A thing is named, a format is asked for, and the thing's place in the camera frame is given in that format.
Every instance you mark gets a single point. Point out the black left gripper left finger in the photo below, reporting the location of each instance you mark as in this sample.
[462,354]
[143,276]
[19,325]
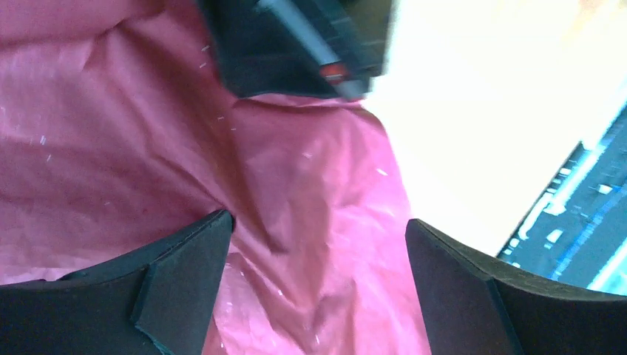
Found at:
[157,299]

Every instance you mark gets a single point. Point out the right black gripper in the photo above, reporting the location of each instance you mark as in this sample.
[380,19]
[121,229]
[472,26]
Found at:
[320,49]

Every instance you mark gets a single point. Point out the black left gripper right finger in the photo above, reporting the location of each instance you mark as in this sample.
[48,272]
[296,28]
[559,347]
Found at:
[472,303]

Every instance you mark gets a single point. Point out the maroon wrapping paper sheet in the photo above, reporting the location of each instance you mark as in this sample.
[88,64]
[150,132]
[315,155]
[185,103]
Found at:
[116,131]

